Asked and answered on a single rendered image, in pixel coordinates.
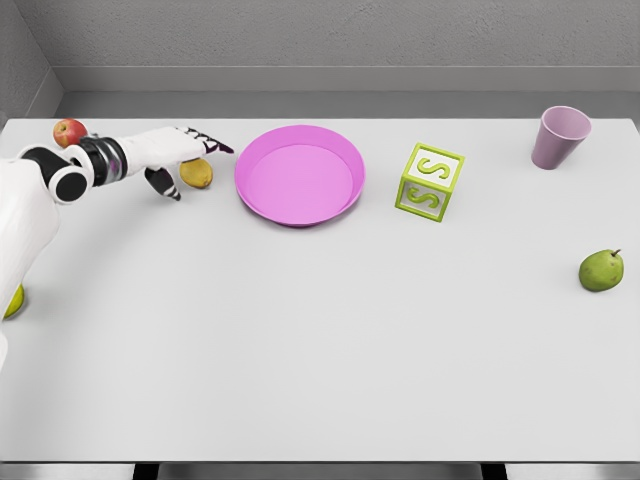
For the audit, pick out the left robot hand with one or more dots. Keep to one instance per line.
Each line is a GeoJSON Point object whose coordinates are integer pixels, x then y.
{"type": "Point", "coordinates": [165, 147]}

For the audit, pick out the yellow lemon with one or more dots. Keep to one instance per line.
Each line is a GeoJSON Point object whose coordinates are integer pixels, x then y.
{"type": "Point", "coordinates": [197, 174]}

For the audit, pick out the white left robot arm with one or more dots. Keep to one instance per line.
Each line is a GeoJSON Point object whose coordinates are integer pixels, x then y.
{"type": "Point", "coordinates": [30, 210]}

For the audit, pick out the pink plate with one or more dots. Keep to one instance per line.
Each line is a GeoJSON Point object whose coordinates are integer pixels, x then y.
{"type": "Point", "coordinates": [300, 175]}

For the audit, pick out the red apple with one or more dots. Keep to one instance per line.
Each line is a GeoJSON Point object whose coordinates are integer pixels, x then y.
{"type": "Point", "coordinates": [69, 132]}

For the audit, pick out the yellow-green fruit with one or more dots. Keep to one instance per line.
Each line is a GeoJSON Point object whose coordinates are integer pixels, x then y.
{"type": "Point", "coordinates": [16, 302]}

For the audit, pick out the green letter S block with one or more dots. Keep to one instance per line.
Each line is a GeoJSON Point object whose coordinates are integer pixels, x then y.
{"type": "Point", "coordinates": [430, 182]}

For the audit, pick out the purple cup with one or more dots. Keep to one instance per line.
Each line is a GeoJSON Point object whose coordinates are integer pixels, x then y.
{"type": "Point", "coordinates": [559, 137]}

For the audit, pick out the green pear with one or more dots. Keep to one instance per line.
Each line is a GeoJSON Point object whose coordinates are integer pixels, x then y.
{"type": "Point", "coordinates": [601, 271]}

